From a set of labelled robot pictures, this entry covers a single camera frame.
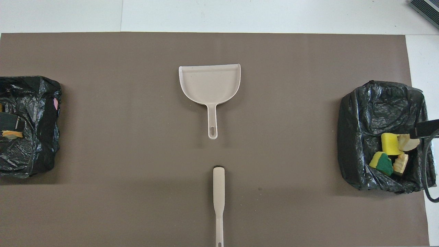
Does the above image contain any long pale bread chunk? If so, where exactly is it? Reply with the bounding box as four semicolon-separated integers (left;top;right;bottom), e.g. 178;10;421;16
398;134;420;152

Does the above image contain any notched yellow sponge piece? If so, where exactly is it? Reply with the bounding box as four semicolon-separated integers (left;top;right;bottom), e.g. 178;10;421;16
381;133;404;155

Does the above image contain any small pale bread chunk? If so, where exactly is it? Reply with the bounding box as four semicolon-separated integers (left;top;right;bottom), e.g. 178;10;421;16
393;153;410;174

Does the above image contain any green and yellow sponge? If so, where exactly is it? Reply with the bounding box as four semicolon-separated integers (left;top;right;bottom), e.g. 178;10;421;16
369;151;394;176

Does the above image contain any beige plastic dustpan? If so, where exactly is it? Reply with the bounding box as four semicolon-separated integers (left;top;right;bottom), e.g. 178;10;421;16
178;64;241;140

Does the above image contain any beige hand brush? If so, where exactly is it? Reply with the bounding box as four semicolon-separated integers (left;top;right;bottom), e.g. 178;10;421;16
213;167;226;247

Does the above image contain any black bag-lined bin, pink spot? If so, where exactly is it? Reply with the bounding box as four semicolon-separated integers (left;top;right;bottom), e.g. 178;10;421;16
0;76;62;178

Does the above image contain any dark grey ribbed device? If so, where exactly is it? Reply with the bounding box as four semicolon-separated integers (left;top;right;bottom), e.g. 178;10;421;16
410;0;439;30

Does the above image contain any brown table mat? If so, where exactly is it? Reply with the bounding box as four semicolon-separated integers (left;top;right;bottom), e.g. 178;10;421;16
0;32;429;247

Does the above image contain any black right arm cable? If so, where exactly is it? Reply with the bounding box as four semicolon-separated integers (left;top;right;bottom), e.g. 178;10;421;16
425;129;439;203

